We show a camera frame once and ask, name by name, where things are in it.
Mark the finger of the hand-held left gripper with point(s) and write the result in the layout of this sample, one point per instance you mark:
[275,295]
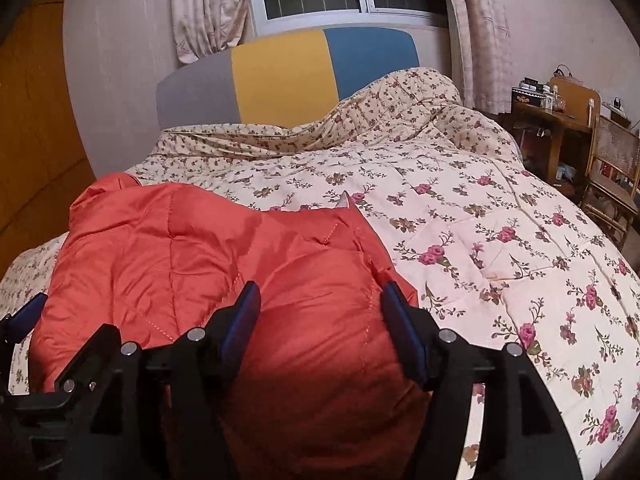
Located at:
[29,312]
[92,355]

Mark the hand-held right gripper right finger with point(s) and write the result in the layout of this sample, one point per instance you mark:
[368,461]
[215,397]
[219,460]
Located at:
[406,332]

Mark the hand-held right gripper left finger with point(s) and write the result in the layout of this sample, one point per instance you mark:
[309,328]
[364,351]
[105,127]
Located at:
[242,321]

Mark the orange puffer jacket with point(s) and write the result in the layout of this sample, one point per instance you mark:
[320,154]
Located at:
[200,250]

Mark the floral quilt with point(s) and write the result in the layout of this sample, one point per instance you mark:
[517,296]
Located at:
[500,200]

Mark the yellow wooden wardrobe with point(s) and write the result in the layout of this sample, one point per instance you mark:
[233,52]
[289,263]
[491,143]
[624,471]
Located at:
[35,135]

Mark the grey yellow blue headboard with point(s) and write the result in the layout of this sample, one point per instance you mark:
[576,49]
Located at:
[285,75]

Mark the brown wooden desk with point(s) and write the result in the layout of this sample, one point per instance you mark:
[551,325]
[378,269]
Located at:
[560,135]

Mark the dark box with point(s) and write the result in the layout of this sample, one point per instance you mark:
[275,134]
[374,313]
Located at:
[527,96]

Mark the wooden cane chair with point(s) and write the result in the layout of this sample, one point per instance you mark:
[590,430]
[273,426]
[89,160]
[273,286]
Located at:
[612,160]

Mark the brown wooden board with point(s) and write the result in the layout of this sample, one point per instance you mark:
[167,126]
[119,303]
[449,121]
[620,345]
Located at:
[575,97]

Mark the patterned beige curtain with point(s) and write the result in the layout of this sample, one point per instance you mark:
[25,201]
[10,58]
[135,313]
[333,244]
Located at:
[210,5]
[482,35]

